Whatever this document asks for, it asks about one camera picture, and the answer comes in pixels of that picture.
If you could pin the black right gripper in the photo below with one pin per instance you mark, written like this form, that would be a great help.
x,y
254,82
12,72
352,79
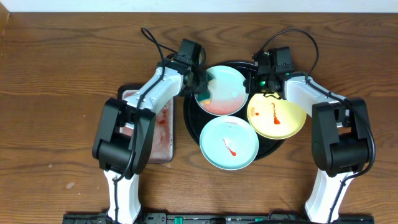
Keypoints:
x,y
252,86

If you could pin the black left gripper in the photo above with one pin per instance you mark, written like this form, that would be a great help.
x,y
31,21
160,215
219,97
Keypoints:
x,y
201,83

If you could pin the green yellow scrub sponge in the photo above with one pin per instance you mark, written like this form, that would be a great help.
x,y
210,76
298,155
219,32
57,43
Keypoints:
x,y
203,98

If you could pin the pale green plate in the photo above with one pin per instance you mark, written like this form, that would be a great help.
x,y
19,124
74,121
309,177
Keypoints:
x,y
228,94

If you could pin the light blue plate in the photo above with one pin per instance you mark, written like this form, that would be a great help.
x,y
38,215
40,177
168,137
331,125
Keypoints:
x,y
229,143

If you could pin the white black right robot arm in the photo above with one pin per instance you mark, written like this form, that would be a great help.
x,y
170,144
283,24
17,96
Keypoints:
x,y
343,146

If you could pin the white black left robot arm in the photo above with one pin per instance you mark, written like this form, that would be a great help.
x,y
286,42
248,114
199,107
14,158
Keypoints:
x,y
124,138

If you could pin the black rectangular soapy water tray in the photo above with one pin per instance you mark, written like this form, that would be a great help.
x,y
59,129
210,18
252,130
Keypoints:
x,y
162,145

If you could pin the yellow plate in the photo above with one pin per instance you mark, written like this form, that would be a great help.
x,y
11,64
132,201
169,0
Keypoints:
x,y
275,118

